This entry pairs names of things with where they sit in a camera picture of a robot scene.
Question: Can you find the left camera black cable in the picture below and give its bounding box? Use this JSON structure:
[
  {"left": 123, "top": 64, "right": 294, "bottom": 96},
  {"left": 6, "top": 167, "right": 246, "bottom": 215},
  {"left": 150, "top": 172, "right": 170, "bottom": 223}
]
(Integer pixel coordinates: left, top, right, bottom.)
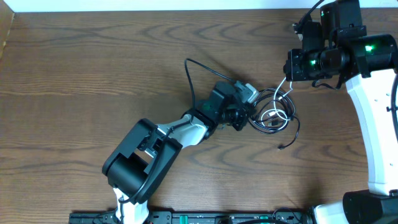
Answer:
[{"left": 118, "top": 57, "right": 239, "bottom": 205}]

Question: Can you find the white USB cable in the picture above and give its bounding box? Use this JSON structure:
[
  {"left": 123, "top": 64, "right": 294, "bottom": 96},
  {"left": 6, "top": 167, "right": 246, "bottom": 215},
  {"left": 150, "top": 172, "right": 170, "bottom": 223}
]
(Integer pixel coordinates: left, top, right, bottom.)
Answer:
[{"left": 260, "top": 77, "right": 294, "bottom": 131}]

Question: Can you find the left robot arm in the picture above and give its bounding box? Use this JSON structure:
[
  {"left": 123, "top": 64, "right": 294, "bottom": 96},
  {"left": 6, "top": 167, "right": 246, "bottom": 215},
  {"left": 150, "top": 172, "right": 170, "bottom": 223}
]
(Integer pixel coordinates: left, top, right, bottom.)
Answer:
[{"left": 102, "top": 81, "right": 259, "bottom": 223}]

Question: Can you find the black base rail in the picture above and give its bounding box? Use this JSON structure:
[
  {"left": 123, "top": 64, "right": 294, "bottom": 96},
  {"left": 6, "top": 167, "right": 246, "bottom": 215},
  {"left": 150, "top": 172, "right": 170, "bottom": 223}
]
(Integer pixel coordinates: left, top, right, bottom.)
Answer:
[{"left": 68, "top": 208, "right": 315, "bottom": 224}]

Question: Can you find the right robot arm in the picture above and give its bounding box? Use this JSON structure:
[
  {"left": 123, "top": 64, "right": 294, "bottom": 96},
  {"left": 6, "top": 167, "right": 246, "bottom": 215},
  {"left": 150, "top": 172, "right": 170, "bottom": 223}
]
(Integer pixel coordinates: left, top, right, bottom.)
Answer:
[{"left": 283, "top": 0, "right": 397, "bottom": 223}]

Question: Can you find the black USB cable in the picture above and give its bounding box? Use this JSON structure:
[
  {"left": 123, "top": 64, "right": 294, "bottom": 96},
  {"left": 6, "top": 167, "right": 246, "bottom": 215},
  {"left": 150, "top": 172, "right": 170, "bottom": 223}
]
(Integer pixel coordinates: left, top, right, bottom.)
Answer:
[{"left": 248, "top": 88, "right": 301, "bottom": 151}]

